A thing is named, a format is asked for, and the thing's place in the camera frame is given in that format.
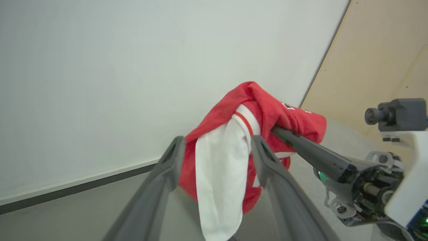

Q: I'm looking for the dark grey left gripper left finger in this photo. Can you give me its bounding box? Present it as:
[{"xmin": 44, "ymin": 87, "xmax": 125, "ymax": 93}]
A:
[{"xmin": 102, "ymin": 136, "xmax": 187, "ymax": 241}]

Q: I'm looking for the right gripper body with green light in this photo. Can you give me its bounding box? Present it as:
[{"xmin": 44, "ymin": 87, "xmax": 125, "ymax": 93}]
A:
[{"xmin": 313, "ymin": 151, "xmax": 407, "ymax": 227}]

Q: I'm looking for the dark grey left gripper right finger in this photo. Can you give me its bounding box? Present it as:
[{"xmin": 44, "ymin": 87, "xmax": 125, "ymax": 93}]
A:
[{"xmin": 251, "ymin": 135, "xmax": 340, "ymax": 241}]

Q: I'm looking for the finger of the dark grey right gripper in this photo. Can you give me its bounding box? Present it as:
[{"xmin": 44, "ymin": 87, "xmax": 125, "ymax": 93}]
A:
[{"xmin": 271, "ymin": 125, "xmax": 351, "ymax": 183}]

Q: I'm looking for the red and white garment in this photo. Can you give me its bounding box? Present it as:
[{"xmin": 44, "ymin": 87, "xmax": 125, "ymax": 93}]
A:
[{"xmin": 179, "ymin": 81, "xmax": 327, "ymax": 241}]

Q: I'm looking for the black and white skirting strip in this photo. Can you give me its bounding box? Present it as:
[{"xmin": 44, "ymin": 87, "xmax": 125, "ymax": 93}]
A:
[{"xmin": 0, "ymin": 157, "xmax": 161, "ymax": 215}]

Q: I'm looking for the beige wooden board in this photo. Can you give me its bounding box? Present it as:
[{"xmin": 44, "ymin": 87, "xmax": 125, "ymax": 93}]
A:
[{"xmin": 301, "ymin": 0, "xmax": 428, "ymax": 158}]

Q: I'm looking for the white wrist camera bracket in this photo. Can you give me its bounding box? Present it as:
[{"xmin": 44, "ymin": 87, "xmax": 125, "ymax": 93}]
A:
[{"xmin": 381, "ymin": 130, "xmax": 428, "ymax": 229}]

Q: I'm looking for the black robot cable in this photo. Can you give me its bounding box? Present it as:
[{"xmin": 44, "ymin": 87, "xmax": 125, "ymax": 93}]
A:
[{"xmin": 376, "ymin": 221, "xmax": 417, "ymax": 241}]

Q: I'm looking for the dark grey wrist camera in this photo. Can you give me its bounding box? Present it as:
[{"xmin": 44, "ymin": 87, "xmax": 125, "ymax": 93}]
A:
[{"xmin": 364, "ymin": 98, "xmax": 428, "ymax": 133}]

